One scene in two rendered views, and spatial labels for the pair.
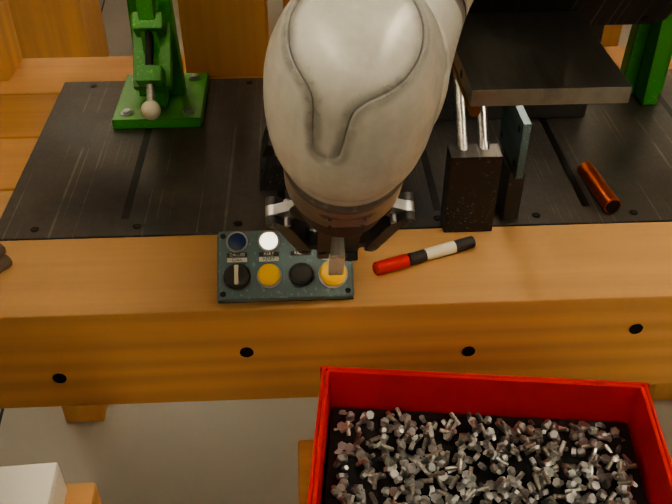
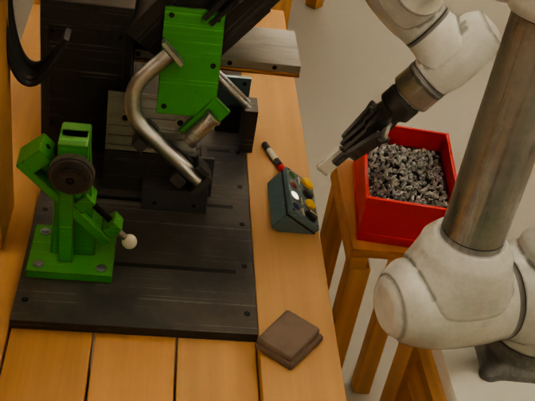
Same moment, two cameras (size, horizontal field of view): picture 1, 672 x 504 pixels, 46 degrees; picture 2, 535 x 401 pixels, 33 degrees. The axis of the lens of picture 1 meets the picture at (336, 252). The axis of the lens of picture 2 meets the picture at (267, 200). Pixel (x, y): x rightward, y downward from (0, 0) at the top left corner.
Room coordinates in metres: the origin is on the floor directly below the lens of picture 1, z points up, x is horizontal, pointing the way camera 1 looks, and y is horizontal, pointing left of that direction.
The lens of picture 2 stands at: (0.93, 1.51, 2.01)
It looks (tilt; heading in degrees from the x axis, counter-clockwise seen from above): 37 degrees down; 263
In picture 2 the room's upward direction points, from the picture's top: 10 degrees clockwise
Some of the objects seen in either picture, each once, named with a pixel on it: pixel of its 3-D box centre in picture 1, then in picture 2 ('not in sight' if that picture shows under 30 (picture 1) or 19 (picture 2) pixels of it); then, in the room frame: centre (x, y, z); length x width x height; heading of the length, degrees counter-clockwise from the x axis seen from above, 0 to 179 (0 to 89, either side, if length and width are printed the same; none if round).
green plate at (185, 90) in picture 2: not in sight; (190, 55); (0.94, -0.05, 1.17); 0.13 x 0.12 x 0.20; 93
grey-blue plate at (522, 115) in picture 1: (510, 155); (226, 103); (0.85, -0.22, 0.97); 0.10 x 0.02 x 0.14; 3
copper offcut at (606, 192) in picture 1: (598, 186); not in sight; (0.87, -0.34, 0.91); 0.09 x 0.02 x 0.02; 9
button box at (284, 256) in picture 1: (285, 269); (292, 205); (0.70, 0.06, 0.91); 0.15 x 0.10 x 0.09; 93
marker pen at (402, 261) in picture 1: (424, 255); (276, 160); (0.73, -0.10, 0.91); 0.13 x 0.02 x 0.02; 114
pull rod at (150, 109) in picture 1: (150, 95); (122, 235); (1.02, 0.26, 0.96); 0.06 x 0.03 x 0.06; 3
